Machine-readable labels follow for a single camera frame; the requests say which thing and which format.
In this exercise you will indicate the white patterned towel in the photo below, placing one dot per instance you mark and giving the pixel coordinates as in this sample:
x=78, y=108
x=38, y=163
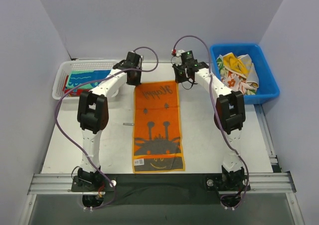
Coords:
x=248, y=85

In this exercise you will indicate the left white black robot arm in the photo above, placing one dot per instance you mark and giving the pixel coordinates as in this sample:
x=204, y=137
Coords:
x=93, y=115

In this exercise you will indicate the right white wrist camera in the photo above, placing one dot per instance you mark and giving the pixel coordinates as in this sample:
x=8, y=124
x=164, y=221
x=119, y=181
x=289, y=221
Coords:
x=176, y=57

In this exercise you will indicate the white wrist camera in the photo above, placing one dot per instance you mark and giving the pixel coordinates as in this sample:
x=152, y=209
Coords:
x=176, y=57
x=141, y=60

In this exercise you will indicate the white perforated plastic basket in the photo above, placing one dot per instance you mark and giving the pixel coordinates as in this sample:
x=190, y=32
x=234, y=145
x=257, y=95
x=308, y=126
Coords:
x=85, y=65

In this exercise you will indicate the grey orange-edged towel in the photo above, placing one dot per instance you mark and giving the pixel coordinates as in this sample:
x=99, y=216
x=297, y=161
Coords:
x=157, y=135

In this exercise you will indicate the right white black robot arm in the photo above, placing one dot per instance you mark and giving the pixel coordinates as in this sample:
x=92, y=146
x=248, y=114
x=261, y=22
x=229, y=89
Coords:
x=229, y=115

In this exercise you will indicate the green teal towel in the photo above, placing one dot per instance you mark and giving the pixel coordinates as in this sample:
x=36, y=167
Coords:
x=79, y=77

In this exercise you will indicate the blue plastic bin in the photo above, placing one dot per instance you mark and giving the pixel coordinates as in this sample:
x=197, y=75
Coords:
x=268, y=88

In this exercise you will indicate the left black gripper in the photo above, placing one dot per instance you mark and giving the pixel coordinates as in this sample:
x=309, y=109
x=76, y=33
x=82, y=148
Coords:
x=134, y=78

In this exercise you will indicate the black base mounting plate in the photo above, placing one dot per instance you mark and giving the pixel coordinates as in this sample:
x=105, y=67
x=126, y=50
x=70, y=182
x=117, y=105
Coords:
x=164, y=189

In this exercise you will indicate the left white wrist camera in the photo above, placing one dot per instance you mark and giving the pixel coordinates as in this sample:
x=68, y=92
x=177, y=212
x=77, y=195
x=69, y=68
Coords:
x=141, y=60

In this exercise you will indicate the red blue tiger towel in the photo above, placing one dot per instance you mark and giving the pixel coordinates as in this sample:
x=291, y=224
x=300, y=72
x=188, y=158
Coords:
x=67, y=89

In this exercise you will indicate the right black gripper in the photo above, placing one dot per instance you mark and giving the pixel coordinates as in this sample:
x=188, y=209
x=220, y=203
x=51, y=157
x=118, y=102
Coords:
x=180, y=75

